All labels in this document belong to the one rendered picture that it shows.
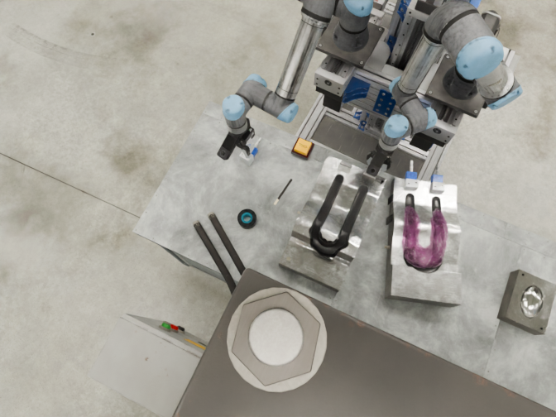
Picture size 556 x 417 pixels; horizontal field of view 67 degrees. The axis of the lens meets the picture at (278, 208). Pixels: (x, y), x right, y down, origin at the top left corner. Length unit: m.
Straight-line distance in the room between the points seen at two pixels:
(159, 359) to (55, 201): 2.09
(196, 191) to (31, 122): 1.76
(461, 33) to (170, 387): 1.16
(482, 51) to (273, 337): 1.01
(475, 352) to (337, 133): 1.44
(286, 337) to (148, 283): 2.24
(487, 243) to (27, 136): 2.85
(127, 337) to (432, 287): 1.10
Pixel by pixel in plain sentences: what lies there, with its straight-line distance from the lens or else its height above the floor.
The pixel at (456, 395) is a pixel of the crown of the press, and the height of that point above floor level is 2.01.
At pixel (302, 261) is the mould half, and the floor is 0.86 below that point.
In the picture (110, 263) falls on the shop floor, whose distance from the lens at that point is 2.77.
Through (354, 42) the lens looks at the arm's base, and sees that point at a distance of 1.87.
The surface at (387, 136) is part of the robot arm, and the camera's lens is 1.58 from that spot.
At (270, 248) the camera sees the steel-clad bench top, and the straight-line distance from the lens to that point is 1.75.
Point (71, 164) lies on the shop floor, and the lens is 3.09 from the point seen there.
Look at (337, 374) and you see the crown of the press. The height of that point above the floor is 2.01.
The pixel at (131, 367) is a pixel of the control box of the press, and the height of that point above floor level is 1.47.
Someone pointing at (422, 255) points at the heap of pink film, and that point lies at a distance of 1.74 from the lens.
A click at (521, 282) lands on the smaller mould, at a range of 1.89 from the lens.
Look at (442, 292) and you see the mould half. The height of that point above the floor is 0.91.
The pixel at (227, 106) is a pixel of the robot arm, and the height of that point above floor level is 1.28.
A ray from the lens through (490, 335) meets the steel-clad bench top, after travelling 1.88.
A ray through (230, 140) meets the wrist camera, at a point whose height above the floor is 1.09.
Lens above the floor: 2.51
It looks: 72 degrees down
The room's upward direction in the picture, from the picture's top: 3 degrees counter-clockwise
